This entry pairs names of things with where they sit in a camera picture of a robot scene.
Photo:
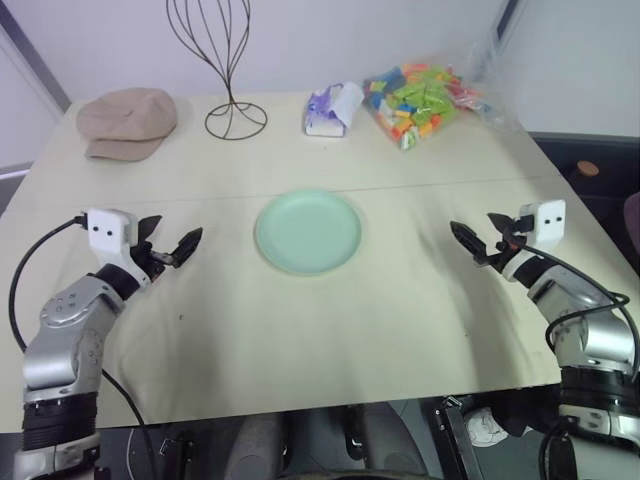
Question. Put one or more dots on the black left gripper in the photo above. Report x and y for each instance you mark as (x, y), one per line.
(150, 261)

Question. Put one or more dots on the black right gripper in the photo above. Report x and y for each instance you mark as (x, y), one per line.
(506, 245)

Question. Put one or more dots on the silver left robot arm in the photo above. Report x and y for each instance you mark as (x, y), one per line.
(65, 325)

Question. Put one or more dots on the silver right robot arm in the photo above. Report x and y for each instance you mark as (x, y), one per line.
(580, 320)

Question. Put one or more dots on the mint green plate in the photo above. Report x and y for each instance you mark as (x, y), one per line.
(308, 231)

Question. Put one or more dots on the beige flat cap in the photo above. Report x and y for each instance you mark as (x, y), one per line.
(127, 122)

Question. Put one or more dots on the round wooden knob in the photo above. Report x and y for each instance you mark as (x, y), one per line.
(587, 168)

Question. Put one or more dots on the bag of colourful blocks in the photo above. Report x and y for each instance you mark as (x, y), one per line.
(422, 102)

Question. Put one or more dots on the beige tablecloth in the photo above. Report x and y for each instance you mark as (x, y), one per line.
(300, 310)

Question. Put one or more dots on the purple white tissue pack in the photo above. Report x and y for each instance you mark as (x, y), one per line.
(330, 112)

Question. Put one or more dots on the dark rounded shape under table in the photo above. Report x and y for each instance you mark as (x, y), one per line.
(320, 440)

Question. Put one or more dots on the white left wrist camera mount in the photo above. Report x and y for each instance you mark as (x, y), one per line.
(107, 232)

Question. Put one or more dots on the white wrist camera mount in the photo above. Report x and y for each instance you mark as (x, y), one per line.
(547, 220)
(107, 232)

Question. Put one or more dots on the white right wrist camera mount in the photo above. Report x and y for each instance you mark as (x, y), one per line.
(547, 220)

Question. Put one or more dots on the black metal table frame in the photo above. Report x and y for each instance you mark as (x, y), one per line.
(457, 440)

